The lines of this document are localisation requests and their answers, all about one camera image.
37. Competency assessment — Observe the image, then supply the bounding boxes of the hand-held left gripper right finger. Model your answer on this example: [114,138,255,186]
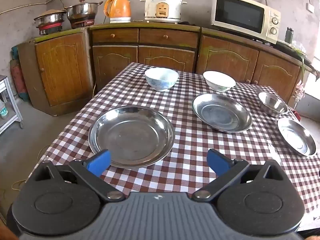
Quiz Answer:
[191,149,288,203]

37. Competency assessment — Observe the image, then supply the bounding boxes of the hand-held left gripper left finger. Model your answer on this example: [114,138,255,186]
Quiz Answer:
[26,149,126,203]

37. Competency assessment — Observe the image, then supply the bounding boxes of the large steel plate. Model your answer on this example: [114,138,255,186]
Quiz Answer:
[88,106,175,169]

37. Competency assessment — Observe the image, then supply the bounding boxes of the medium steel plate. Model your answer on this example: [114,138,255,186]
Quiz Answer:
[192,93,253,133]

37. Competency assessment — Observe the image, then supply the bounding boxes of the steel bowl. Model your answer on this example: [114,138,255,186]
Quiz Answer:
[258,92,290,117]

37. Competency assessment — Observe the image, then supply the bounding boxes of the white bowl with green print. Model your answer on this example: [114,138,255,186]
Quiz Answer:
[203,71,236,92]

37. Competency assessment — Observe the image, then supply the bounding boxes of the small steel plate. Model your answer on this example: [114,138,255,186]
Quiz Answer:
[277,117,317,157]

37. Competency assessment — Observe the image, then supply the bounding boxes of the blue patterned white bowl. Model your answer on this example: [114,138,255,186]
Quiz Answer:
[144,67,179,92]

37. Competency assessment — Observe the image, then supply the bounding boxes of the brown checkered tablecloth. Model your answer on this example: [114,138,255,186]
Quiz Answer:
[32,62,320,232]

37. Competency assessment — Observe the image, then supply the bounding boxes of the wooden corner cabinet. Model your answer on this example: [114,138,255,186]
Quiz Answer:
[18,27,93,117]

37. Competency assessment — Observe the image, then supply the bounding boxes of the grey metal shelf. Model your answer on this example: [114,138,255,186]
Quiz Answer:
[0,75,24,134]

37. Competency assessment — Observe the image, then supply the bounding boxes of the wooden two-door cabinet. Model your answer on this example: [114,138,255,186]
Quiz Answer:
[196,27,314,108]

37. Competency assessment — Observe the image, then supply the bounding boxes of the pink plastic bag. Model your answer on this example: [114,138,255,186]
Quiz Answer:
[295,79,306,100]

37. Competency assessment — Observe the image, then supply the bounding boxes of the red plastic container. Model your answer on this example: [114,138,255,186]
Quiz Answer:
[10,60,28,98]

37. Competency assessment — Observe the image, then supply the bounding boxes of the black flat cooktop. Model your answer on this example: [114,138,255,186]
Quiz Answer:
[275,40,313,65]

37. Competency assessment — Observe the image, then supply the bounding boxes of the green onions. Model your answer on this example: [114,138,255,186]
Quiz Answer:
[291,46,309,80]

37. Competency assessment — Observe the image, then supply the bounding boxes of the dark red induction cooker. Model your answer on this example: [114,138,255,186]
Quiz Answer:
[68,17,97,29]

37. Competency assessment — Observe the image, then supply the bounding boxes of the red gas burner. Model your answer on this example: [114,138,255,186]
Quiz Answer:
[36,21,64,36]

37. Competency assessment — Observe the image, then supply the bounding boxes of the cream microwave oven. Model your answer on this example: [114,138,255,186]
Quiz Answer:
[210,0,281,44]

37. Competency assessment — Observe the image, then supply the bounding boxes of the steel pot with lid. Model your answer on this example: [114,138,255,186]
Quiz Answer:
[64,0,103,20]

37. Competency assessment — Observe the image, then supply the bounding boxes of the steel wok with wooden lid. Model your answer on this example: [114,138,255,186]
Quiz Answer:
[34,9,67,25]

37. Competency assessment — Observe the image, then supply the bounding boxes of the orange electric kettle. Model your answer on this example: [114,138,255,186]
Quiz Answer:
[104,0,132,24]

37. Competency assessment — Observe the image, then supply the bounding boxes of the white rice cooker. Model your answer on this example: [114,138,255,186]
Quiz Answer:
[144,0,188,23]

